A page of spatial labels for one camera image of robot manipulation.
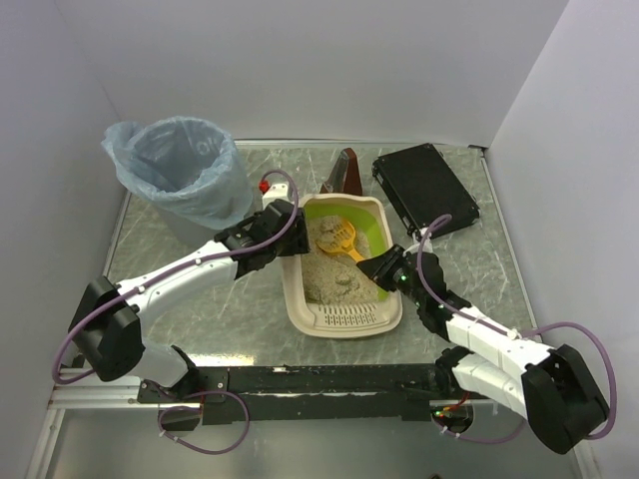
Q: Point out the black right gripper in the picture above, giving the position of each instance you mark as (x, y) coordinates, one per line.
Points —
(381, 264)

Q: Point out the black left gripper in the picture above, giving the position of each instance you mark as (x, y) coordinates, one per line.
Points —
(293, 232)

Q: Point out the beige litter box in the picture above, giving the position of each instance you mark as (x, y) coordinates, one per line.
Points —
(373, 237)

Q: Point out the yellow litter scoop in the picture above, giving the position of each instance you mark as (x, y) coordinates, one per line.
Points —
(339, 238)

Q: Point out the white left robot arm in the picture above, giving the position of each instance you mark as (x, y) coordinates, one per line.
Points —
(108, 325)

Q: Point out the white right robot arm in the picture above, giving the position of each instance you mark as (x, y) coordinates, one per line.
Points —
(551, 388)

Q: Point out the beige cat litter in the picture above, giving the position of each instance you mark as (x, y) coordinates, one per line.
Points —
(332, 278)

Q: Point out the black rectangular case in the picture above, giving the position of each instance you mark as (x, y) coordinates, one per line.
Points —
(421, 187)

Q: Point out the grey bin with blue bag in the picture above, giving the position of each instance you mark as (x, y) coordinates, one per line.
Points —
(188, 169)

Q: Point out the brown wooden metronome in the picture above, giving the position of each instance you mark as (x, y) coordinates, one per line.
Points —
(344, 177)

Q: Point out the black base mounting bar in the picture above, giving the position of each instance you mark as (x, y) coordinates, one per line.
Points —
(406, 391)

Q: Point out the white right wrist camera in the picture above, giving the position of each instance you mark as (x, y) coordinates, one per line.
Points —
(417, 237)

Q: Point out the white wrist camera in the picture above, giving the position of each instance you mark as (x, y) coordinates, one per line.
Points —
(274, 191)
(417, 237)

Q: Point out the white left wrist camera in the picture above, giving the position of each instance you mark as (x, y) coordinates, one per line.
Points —
(274, 191)

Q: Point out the aluminium rail frame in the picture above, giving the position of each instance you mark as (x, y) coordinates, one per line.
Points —
(89, 393)

